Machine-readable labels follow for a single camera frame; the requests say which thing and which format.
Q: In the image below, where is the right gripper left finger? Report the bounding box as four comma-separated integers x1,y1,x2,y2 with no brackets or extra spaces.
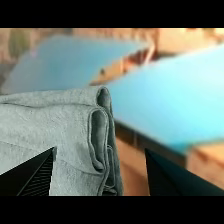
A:
0,146,56,197

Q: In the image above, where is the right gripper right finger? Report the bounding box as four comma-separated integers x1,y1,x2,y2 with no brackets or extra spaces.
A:
144,147,224,197

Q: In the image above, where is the grey garment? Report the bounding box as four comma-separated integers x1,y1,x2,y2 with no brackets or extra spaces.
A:
0,85,125,197

